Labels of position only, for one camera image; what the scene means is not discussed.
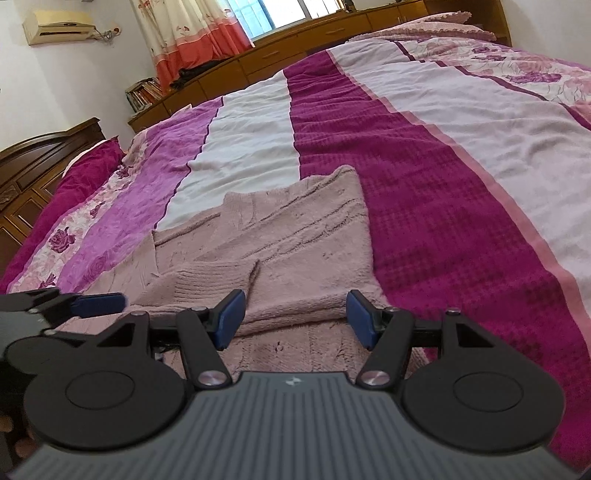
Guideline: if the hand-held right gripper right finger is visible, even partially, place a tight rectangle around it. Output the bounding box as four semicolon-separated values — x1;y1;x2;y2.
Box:
346;289;498;391

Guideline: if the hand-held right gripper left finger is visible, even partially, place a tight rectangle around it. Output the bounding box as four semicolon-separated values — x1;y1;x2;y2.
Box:
93;289;246;391

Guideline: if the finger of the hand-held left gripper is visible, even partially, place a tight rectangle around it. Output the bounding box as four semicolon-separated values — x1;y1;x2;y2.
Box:
0;289;127;325
39;320;93;343

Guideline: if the pink knitted sweater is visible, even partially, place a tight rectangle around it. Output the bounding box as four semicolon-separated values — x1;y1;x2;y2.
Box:
78;165;431;380

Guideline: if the person's left hand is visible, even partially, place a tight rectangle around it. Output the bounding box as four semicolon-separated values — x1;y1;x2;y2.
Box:
0;411;37;459

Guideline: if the magenta velvet pillow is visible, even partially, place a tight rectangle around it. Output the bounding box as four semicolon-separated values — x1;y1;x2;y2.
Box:
0;136;125;292

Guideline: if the magenta and white striped bedspread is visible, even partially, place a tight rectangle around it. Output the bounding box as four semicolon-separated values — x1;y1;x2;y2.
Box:
0;33;591;464

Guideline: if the carved wooden headboard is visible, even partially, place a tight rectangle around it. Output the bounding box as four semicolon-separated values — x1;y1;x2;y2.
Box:
0;117;105;278

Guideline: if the row of books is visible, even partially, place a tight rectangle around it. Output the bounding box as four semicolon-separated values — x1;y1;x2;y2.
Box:
124;77;165;112

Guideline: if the dark cloth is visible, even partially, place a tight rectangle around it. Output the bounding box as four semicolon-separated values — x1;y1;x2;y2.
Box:
170;55;232;89

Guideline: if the floral orange curtain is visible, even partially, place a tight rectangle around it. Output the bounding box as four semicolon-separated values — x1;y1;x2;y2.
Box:
129;0;256;91

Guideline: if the wooden drawer cabinet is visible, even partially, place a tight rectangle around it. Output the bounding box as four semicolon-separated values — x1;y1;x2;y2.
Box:
126;0;514;134

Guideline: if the pink textured pillow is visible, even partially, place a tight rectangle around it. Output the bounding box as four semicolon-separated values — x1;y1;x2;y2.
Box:
345;11;498;46

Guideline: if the window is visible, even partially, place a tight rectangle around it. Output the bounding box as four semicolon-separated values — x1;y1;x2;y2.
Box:
225;0;352;41

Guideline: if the wall air conditioner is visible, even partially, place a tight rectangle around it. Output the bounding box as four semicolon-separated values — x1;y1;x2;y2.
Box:
21;10;100;46

